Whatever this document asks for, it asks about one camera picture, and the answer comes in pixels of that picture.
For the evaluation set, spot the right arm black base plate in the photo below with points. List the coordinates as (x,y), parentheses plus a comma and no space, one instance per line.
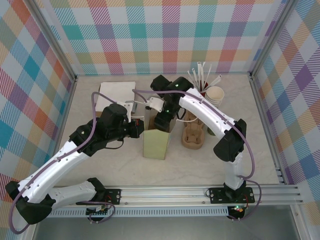
(217,195)

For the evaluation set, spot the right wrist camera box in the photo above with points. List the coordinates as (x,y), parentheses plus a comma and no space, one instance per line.
(156,103)

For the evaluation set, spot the brown cardboard cup carrier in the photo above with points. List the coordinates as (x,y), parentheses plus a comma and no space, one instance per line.
(192,142)

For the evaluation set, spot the left aluminium corner post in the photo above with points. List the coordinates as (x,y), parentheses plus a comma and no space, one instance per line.
(53,42)

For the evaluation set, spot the stack of white napkins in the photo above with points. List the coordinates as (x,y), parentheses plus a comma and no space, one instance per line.
(112,92)

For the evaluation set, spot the beach print paper gift bag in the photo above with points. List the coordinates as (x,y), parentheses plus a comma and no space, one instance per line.
(155,145)

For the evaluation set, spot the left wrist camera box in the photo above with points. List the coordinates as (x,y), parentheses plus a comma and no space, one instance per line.
(125,106)

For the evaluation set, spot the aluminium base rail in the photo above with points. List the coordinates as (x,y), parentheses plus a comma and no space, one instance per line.
(162,193)

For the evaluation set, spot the right aluminium corner post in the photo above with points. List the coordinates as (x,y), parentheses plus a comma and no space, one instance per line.
(272,37)

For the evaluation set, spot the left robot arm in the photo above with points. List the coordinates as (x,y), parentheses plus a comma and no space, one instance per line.
(50,172)

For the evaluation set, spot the right aluminium side rail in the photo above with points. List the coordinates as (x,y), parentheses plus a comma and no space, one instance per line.
(265,117)

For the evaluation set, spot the left aluminium side rail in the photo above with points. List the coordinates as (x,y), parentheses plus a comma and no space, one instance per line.
(67,105)

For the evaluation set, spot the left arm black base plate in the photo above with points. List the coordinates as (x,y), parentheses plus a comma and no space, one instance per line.
(113,196)

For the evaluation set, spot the stack of paper cups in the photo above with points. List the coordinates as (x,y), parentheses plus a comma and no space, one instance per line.
(215,96)

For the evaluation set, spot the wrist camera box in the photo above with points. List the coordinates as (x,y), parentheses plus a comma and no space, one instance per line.
(156,103)
(125,106)

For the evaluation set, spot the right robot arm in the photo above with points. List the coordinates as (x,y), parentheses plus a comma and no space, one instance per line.
(200,110)

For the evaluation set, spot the white paper-wrapped straw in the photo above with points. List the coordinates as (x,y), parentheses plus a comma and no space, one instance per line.
(207,76)
(193,76)
(192,80)
(215,81)
(200,75)
(196,76)
(203,73)

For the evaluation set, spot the aluminium corner post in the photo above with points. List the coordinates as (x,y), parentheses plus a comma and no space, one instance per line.
(53,42)
(272,37)

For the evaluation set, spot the aluminium side rail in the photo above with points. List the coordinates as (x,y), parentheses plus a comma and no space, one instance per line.
(265,117)
(67,105)

